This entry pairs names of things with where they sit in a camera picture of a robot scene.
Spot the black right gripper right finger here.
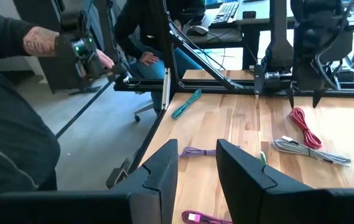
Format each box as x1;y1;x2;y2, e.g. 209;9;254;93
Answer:
216;139;354;224

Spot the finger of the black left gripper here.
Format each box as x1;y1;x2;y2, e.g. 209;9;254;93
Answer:
285;88;296;109
312;89;324;109

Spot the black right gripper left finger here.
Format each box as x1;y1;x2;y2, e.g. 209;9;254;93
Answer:
0;139;179;224

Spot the red USB cable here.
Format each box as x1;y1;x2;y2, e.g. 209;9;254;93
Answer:
289;107;323;150

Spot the white grey braided USB cable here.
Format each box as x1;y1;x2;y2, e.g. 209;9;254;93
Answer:
271;135;352;167

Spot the purple USB cable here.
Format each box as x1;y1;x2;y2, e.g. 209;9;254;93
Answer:
179;146;218;158

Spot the grey office desk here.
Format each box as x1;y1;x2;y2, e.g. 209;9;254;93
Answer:
181;0;296;71

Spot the office chair with castors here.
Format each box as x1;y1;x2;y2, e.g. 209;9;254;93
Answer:
133;99;156;123

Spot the black keyboard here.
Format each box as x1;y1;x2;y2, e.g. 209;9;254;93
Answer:
209;1;240;26

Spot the black computer mouse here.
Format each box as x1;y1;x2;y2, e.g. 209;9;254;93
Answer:
185;25;210;37

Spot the person's hand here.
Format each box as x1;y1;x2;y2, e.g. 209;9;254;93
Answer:
22;26;60;58
139;51;160;67
95;49;115;70

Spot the person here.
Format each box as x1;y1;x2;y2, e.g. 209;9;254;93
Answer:
114;0;207;114
0;11;62;208

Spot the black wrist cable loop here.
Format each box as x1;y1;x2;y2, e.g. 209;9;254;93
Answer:
310;6;342;91

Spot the magenta braided USB cable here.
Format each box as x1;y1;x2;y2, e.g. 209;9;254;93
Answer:
181;210;233;224

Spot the teal USB cable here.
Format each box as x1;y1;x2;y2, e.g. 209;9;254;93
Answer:
170;89;203;120

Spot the silver metal bracket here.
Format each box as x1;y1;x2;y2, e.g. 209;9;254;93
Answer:
161;67;172;111

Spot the black teleoperation handle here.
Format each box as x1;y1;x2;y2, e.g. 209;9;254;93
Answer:
54;9;131;93

